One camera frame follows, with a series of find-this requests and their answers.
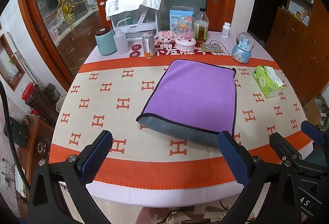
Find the blue duck carton box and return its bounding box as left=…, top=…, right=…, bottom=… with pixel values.
left=169, top=6, right=194, bottom=34

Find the black cable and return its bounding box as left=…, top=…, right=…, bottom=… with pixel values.
left=0, top=81, right=31, bottom=192

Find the pink block cat figure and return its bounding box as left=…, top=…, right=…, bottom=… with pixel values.
left=155, top=30, right=175, bottom=46

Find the glass bottle amber liquid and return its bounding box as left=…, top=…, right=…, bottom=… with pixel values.
left=195, top=8, right=209, bottom=43

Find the teal cylindrical container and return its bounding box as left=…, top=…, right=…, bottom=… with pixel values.
left=95, top=27, right=117, bottom=56

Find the silver orange can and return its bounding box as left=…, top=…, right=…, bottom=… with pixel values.
left=142, top=33, right=156, bottom=59

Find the pink dome music box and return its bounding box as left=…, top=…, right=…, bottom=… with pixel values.
left=175, top=16, right=196, bottom=52

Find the white pill bottle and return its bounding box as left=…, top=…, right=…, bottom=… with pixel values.
left=221, top=22, right=231, bottom=39

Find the purple and grey towel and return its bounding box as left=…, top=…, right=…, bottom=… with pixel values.
left=136, top=59, right=237, bottom=148

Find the gold blister pill card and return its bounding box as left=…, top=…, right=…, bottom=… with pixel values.
left=200, top=43, right=224, bottom=53

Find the green tissue pack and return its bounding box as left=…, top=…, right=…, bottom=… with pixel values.
left=253, top=66, right=284, bottom=98

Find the white squeeze bottle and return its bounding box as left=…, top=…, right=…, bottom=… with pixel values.
left=113, top=28, right=129, bottom=54

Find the blue castle snow globe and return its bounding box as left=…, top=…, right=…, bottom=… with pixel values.
left=231, top=32, right=255, bottom=64

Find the red white printed mat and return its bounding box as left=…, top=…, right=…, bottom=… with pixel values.
left=128, top=39, right=231, bottom=59

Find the white appliance with cloth cover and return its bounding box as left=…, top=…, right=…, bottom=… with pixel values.
left=105, top=0, right=162, bottom=42

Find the red lid jar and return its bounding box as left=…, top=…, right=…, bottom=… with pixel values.
left=22, top=82, right=59, bottom=127

